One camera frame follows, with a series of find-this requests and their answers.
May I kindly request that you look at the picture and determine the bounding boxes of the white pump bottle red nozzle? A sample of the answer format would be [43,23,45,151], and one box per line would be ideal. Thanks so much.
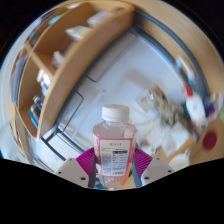
[183,83,208,128]

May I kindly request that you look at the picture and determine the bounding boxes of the clear bottle with pink drink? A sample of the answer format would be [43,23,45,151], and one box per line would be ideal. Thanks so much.
[92,104,139,190]

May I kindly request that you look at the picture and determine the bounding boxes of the white mug with gold print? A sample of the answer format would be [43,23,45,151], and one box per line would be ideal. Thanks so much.
[168,148,192,173]

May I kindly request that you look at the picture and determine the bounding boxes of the flat round red coaster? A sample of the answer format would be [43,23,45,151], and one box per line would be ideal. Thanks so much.
[202,130,218,150]

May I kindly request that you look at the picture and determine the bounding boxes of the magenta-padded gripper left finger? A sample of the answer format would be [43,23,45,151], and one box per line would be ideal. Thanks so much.
[54,147,98,189]

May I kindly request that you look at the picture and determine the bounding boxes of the wooden shelf unit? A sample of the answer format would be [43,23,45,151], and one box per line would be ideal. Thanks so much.
[8,1,136,139]

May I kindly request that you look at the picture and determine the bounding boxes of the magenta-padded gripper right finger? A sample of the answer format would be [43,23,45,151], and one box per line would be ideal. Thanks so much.
[130,147,174,188]

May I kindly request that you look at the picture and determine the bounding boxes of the grey metal bed frame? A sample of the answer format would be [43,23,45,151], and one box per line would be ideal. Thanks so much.
[39,9,214,164]

